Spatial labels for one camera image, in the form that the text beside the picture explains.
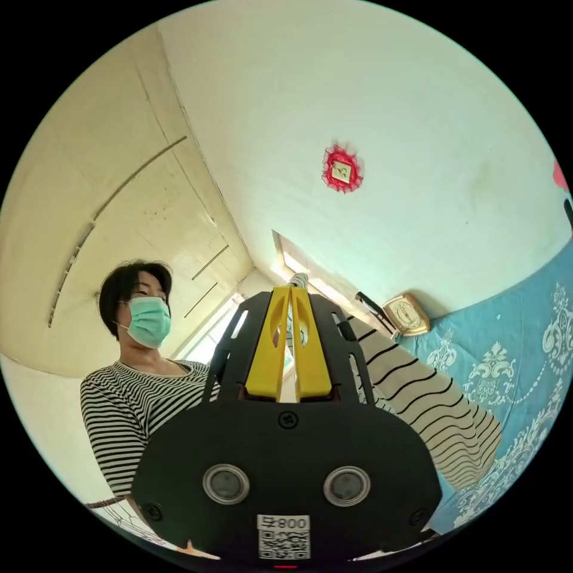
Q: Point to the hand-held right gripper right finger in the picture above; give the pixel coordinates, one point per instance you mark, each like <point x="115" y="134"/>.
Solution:
<point x="313" y="367"/>

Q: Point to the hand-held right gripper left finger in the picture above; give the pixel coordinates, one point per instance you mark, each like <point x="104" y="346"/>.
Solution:
<point x="266" y="358"/>

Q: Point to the black and white striped long sleeve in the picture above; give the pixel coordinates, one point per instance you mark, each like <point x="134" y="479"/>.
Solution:
<point x="429" y="403"/>

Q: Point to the person's right hand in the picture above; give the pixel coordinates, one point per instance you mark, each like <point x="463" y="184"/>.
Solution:
<point x="193" y="548"/>

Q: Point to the window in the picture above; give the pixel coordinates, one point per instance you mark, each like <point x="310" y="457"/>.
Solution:
<point x="203" y="340"/>
<point x="313" y="273"/>

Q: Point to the gold framed clock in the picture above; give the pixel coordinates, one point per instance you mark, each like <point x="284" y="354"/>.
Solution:
<point x="405" y="314"/>

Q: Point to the person's body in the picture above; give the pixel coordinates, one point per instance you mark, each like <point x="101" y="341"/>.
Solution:
<point x="116" y="403"/>

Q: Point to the bed with blue printed sheet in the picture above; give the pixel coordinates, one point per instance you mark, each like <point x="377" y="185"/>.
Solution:
<point x="515" y="313"/>

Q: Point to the ceiling tube lamp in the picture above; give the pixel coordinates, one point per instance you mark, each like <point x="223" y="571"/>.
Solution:
<point x="67" y="277"/>

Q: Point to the red wall ornament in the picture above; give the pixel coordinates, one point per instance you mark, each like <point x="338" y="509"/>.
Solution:
<point x="342" y="169"/>

